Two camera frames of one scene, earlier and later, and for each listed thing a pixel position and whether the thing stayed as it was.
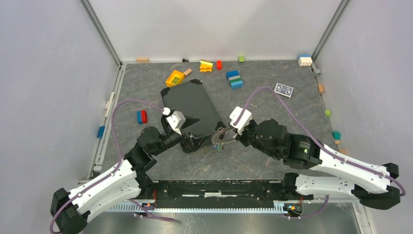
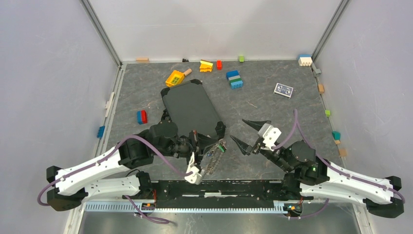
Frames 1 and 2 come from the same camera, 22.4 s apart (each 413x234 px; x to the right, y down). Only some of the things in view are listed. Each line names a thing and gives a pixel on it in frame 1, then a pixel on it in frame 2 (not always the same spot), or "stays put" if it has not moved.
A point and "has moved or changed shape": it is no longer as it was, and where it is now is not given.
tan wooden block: (142, 60) stays put
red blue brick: (141, 117) stays put
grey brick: (318, 72) stays put
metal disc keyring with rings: (223, 136) has moved or changed shape
